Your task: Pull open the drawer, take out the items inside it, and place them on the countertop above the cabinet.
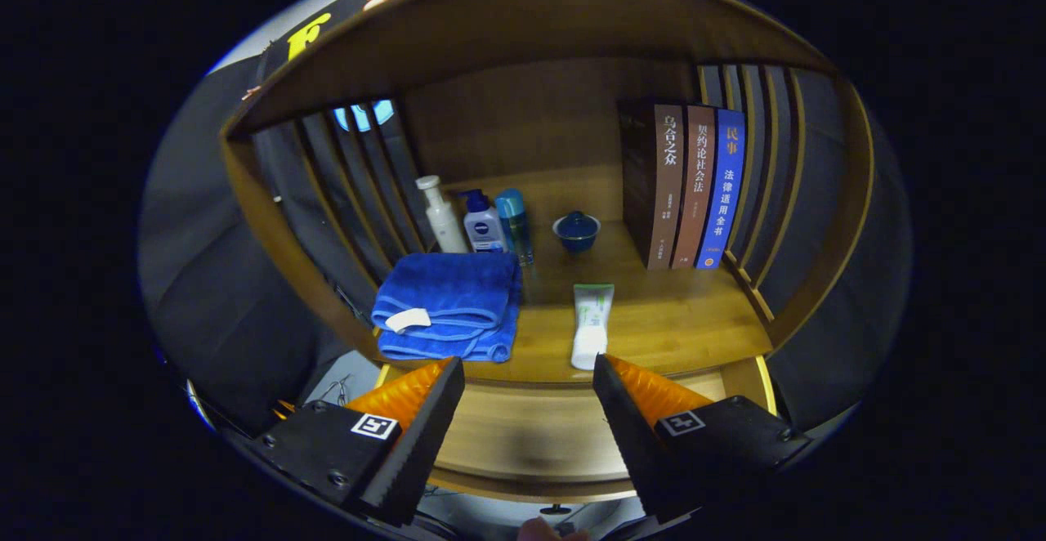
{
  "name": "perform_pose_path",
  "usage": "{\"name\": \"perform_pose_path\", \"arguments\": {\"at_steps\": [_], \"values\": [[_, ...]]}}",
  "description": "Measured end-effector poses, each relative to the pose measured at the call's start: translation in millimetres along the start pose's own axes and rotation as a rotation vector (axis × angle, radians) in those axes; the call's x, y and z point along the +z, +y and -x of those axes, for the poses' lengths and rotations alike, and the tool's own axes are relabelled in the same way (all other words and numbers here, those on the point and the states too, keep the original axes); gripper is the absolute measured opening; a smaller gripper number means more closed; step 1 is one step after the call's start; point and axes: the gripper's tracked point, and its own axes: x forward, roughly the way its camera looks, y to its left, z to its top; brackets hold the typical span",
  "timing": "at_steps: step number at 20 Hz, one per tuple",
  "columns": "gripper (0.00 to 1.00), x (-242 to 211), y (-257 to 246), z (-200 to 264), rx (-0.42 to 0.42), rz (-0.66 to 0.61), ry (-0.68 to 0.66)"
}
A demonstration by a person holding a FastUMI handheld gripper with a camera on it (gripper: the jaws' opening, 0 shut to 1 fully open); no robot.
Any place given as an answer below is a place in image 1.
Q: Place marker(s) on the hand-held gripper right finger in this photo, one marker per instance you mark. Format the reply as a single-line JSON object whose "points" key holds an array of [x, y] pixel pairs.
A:
{"points": [[633, 443]]}

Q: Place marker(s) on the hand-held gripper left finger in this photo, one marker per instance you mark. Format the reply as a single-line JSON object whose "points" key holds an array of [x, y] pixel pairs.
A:
{"points": [[425, 443]]}

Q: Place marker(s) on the white and green tube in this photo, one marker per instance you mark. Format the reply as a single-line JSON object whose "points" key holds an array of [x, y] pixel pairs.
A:
{"points": [[590, 328]]}

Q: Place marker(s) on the wooden countertop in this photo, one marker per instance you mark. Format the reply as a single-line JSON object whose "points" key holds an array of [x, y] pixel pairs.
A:
{"points": [[670, 312]]}

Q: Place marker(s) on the wooden cabinet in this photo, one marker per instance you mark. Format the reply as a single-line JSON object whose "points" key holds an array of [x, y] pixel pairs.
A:
{"points": [[531, 108]]}

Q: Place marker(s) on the blue folded towel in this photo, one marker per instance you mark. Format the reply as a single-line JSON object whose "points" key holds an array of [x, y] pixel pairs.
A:
{"points": [[458, 288]]}

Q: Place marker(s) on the white pump bottle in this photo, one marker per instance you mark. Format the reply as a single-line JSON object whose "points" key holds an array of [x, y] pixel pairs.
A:
{"points": [[445, 226]]}

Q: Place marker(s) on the blue lidded teacup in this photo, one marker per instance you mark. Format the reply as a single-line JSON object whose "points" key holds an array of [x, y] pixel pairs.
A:
{"points": [[577, 232]]}

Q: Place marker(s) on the white bottle with blue cap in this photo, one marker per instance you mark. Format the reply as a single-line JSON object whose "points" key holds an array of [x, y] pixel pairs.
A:
{"points": [[485, 230]]}

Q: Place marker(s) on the teal slim bottle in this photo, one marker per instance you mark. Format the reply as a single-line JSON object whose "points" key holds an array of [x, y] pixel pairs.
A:
{"points": [[513, 218]]}

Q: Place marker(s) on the dark brown book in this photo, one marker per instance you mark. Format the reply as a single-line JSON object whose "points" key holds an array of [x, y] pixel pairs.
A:
{"points": [[662, 190]]}

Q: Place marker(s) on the reddish brown book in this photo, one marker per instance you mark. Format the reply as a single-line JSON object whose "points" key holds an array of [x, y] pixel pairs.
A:
{"points": [[695, 190]]}

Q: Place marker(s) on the blue book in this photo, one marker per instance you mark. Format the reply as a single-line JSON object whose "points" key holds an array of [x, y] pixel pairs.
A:
{"points": [[723, 190]]}

